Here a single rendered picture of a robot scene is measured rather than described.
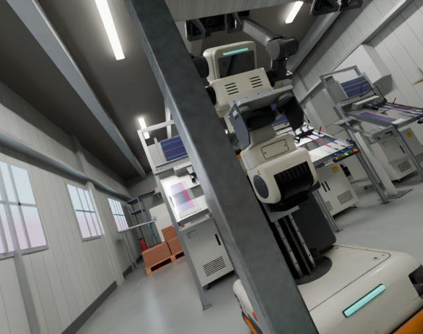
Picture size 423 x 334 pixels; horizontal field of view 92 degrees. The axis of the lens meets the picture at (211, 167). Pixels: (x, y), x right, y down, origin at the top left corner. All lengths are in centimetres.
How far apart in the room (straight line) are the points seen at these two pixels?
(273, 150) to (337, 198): 214
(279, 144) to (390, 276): 61
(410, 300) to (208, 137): 101
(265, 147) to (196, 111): 73
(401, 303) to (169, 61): 103
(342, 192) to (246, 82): 229
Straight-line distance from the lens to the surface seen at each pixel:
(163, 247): 460
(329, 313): 91
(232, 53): 99
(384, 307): 102
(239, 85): 97
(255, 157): 85
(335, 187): 298
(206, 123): 16
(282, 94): 91
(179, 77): 18
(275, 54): 106
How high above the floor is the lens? 74
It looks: 10 degrees up
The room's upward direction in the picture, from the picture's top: 24 degrees counter-clockwise
